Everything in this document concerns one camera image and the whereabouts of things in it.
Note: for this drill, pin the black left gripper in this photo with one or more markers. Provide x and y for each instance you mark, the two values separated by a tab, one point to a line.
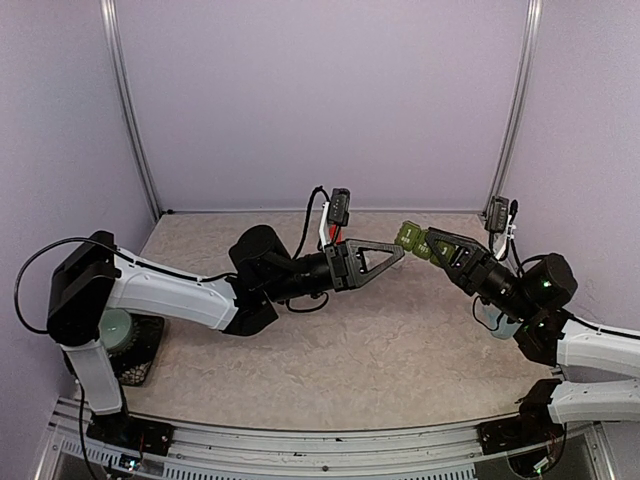
348	262

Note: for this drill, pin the front aluminium rail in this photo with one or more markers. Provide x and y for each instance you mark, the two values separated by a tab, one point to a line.
199	451

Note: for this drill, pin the aluminium frame post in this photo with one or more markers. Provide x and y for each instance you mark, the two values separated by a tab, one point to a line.
517	106
111	29

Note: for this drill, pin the right aluminium frame post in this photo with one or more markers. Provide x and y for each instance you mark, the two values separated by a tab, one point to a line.
517	106

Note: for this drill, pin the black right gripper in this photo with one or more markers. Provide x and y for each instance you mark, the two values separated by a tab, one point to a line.
480	262

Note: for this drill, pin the left aluminium frame post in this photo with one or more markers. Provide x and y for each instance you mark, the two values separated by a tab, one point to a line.
111	29

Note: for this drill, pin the black square tray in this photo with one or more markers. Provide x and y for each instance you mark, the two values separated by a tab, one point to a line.
133	358

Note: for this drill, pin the green ceramic bowl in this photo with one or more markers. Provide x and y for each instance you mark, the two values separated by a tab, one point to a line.
116	328

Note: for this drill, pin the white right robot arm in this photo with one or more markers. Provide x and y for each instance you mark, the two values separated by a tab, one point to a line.
547	332

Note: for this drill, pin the light blue mug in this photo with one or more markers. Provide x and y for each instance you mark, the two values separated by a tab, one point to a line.
500	325

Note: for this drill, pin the green pill organizer box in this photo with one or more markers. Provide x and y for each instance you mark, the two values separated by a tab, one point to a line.
412	238

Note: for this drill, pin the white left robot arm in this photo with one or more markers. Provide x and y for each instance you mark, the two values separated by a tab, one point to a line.
98	276

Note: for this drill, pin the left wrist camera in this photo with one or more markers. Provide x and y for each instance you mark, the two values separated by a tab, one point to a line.
334	217

